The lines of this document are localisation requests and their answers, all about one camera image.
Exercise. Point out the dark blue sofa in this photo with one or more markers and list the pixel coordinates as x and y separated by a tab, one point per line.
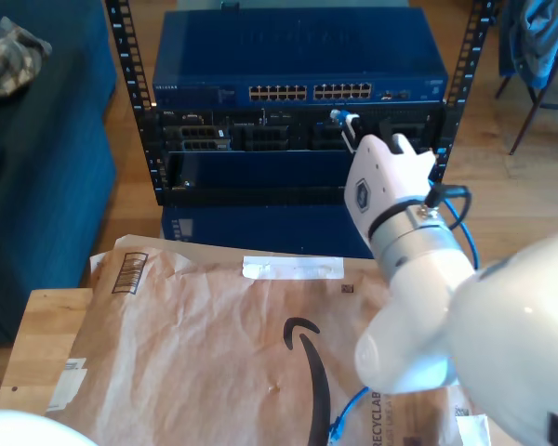
42	186

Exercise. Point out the brown paper mailer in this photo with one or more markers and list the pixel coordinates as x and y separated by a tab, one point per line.
190	348

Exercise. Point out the black rack frame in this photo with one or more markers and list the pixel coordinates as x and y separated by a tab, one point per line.
130	69

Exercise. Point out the camouflage cloth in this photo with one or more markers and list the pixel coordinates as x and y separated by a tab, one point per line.
9	60

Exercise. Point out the black rack server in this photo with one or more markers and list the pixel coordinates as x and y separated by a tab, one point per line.
260	135

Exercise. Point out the blue jacket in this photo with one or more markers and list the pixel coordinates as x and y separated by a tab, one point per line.
535	42

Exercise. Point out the blue rack shelf tray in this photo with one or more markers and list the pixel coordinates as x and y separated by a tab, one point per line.
260	167

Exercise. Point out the blue network switch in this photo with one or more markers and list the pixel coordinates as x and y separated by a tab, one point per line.
297	60

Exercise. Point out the dark metal chair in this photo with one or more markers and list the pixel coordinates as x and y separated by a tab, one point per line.
523	127

